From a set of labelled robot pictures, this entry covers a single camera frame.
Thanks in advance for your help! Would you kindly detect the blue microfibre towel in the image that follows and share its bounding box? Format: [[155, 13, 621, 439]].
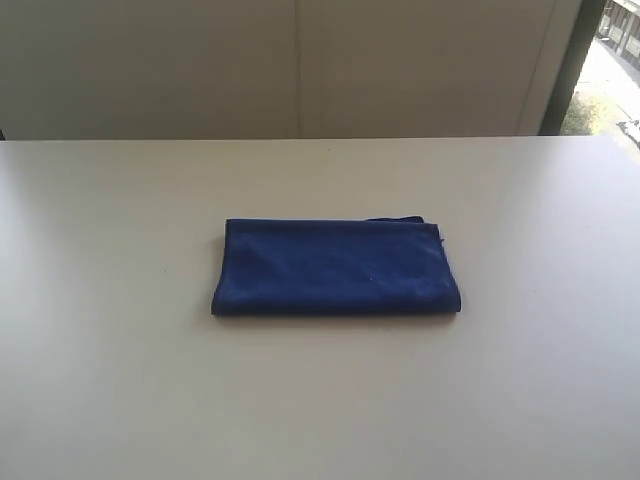
[[211, 216, 462, 317]]

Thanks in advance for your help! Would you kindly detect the dark window frame post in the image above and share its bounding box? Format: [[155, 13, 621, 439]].
[[538, 0, 606, 136]]

